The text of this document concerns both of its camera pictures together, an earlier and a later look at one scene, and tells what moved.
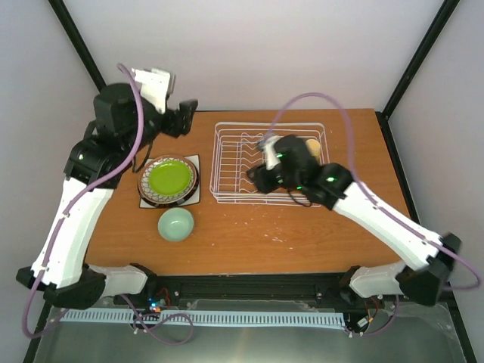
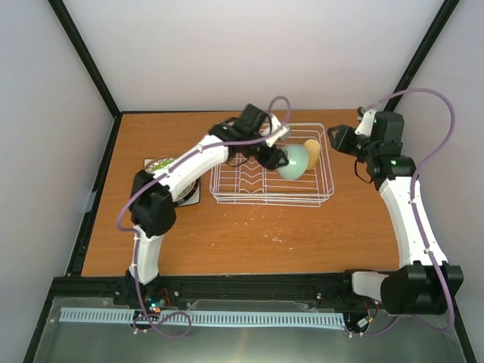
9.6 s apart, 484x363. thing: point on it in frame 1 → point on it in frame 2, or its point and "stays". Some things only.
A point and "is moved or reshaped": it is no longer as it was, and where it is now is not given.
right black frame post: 430,37 stays
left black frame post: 72,30 stays
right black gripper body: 266,185 → 368,147
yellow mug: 314,147 stays
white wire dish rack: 234,152 stays
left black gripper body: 178,125 → 263,158
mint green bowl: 175,224 is moved or reshaped
